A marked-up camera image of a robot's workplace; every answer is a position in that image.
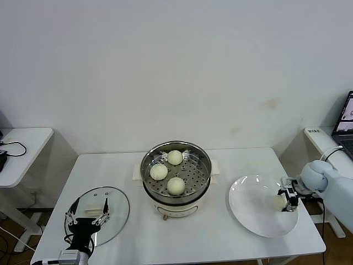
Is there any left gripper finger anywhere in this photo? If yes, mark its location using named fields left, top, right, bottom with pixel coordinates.
left=65, top=197, right=81, bottom=226
left=92, top=198, right=110, bottom=226

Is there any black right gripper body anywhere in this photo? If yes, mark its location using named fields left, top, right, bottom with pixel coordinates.
left=287, top=194, right=301, bottom=208

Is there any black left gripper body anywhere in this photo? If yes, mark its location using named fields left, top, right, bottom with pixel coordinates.
left=70, top=218, right=101, bottom=250

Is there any white steamed baozi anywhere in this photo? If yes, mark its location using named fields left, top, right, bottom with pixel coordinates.
left=149, top=165, right=168, bottom=181
left=272, top=194, right=289, bottom=213
left=167, top=150, right=184, bottom=166
left=167, top=177, right=186, bottom=196

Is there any round glass pot lid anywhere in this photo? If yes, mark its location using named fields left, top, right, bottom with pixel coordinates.
left=64, top=187, right=130, bottom=246

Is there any perforated steel steamer basket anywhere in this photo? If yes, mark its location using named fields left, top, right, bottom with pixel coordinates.
left=140, top=140, right=212, bottom=198

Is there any white round plate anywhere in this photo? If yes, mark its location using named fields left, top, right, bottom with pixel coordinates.
left=228, top=174, right=299, bottom=238

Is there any white side table with laptop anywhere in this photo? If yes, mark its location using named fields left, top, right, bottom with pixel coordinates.
left=303, top=126, right=353, bottom=238

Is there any cream electric cooker pot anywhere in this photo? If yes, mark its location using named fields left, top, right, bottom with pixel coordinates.
left=132, top=159, right=221, bottom=222

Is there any open dark laptop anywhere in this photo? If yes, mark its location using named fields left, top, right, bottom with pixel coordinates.
left=331, top=90, right=353, bottom=161

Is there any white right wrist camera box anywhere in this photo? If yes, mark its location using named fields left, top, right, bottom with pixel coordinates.
left=280, top=178, right=298, bottom=197

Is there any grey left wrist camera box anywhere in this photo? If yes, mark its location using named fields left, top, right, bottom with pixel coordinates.
left=58, top=250, right=81, bottom=265

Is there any black cable with adapter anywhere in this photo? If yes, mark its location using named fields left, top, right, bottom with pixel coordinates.
left=303, top=147, right=344, bottom=225

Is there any white flat cable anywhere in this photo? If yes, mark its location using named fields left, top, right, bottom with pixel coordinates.
left=319, top=145, right=344, bottom=163

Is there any white floor cable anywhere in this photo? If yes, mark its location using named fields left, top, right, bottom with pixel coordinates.
left=0, top=227, right=36, bottom=252

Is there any white side table with cable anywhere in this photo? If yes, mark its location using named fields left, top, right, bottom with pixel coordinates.
left=0, top=128, right=55, bottom=253

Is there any black looped cable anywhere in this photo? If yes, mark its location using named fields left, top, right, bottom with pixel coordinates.
left=0, top=141, right=28, bottom=158

